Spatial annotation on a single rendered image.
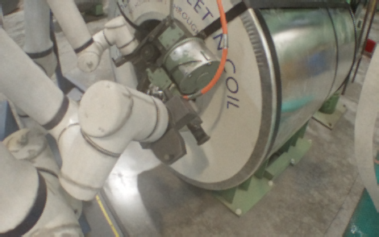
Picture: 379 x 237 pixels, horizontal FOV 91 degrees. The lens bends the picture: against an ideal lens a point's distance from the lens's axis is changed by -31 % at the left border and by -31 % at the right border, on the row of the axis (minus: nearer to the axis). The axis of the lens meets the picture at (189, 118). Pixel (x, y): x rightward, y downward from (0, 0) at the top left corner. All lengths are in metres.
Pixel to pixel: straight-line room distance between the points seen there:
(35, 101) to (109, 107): 0.18
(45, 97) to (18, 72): 0.08
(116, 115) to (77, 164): 0.12
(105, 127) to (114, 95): 0.05
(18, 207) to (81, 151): 0.15
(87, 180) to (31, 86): 0.20
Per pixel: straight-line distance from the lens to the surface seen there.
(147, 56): 0.86
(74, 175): 0.43
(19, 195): 0.41
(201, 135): 0.73
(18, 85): 0.46
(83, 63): 0.91
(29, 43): 1.11
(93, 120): 0.37
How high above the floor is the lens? 1.30
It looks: 38 degrees down
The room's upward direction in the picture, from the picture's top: 2 degrees clockwise
